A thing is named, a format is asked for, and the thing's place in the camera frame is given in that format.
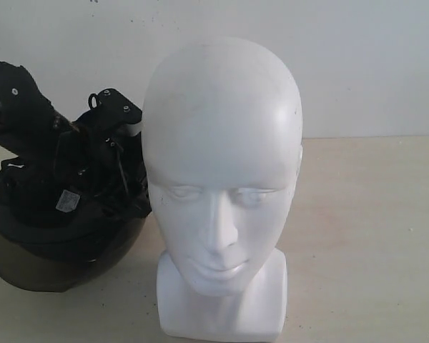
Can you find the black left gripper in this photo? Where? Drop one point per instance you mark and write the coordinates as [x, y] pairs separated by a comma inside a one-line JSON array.
[[81, 145]]

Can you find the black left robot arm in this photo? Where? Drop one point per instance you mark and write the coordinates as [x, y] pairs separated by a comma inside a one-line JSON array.
[[26, 123]]

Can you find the black helmet with tinted visor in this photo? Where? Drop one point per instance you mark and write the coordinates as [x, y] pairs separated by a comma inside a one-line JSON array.
[[54, 236]]

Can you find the white mannequin head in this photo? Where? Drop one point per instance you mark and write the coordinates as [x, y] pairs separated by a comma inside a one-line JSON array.
[[222, 145]]

